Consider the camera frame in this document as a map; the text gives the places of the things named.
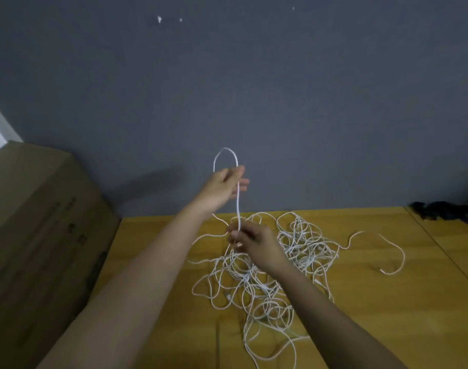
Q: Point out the person's left hand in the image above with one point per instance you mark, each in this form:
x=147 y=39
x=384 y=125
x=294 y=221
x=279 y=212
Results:
x=217 y=189

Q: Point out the person's right hand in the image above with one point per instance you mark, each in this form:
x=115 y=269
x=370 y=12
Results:
x=261 y=246

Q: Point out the person's left forearm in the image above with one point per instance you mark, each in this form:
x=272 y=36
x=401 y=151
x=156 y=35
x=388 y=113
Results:
x=119 y=303

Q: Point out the person's right forearm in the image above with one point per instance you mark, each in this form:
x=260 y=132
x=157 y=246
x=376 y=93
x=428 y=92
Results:
x=334 y=323

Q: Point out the plain brown cardboard box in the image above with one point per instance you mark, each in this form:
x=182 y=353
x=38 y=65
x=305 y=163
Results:
x=38 y=249

